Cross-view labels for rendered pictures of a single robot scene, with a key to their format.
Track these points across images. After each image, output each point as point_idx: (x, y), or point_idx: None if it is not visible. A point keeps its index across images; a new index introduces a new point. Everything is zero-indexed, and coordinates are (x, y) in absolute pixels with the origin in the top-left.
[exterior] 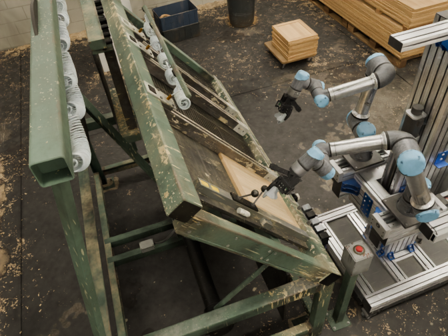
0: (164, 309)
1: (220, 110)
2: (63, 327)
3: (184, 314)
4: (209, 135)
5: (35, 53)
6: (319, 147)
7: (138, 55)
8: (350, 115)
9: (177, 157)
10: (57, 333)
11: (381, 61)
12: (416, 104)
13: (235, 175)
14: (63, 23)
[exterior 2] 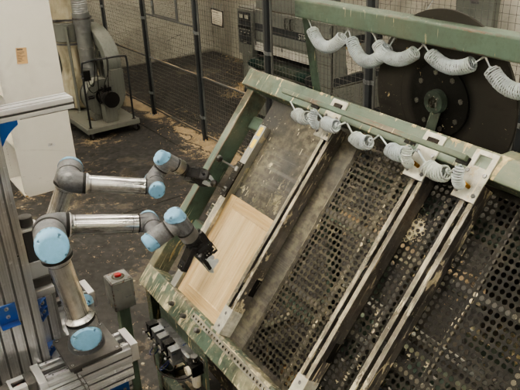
0: (354, 378)
1: (326, 324)
2: (455, 342)
3: (326, 378)
4: (289, 194)
5: (390, 11)
6: (157, 178)
7: None
8: (95, 324)
9: (272, 87)
10: (457, 336)
11: (51, 220)
12: (25, 218)
13: (254, 220)
14: (464, 60)
